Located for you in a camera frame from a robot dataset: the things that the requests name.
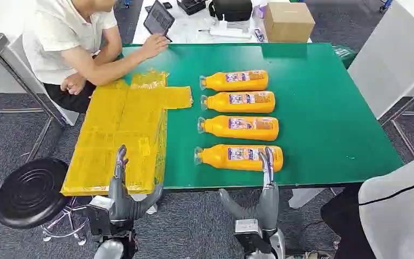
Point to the pen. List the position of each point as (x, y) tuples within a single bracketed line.
[(204, 30)]

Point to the black case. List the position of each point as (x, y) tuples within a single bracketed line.
[(191, 5)]

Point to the green plastic bag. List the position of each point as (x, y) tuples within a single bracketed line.
[(344, 55)]

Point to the person's hand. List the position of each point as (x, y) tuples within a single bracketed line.
[(155, 45), (73, 84)]

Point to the green table mat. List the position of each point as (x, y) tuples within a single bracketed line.
[(317, 107)]

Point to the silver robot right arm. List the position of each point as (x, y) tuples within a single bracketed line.
[(276, 246)]

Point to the cardboard box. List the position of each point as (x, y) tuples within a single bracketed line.
[(289, 23)]

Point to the white table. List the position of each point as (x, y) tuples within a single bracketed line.
[(192, 28)]

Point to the black phone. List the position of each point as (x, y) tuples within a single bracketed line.
[(167, 5)]

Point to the white paper stack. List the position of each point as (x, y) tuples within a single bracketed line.
[(230, 30)]

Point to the small blue packet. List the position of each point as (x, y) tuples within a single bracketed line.
[(260, 35)]

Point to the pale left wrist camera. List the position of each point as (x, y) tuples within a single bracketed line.
[(100, 203)]

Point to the black tablet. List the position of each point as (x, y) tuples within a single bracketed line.
[(158, 18)]

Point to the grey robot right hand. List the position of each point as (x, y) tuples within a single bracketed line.
[(269, 207)]

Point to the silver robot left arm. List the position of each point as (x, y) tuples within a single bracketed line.
[(110, 250)]

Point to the person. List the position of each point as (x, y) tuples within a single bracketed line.
[(60, 43), (396, 221)]

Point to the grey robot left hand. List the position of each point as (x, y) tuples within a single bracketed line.
[(121, 203)]

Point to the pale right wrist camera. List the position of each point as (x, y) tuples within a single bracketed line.
[(247, 226)]

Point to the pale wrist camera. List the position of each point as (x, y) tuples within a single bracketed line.
[(100, 203), (247, 226)]

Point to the black round stool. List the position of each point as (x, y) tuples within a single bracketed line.
[(32, 193)]

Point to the orange drink bottle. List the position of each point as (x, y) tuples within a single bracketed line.
[(239, 102), (235, 80), (241, 128), (228, 157)]

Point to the black bag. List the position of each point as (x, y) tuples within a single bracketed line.
[(232, 9)]

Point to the pale purple pouch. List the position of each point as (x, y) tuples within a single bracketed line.
[(260, 10)]

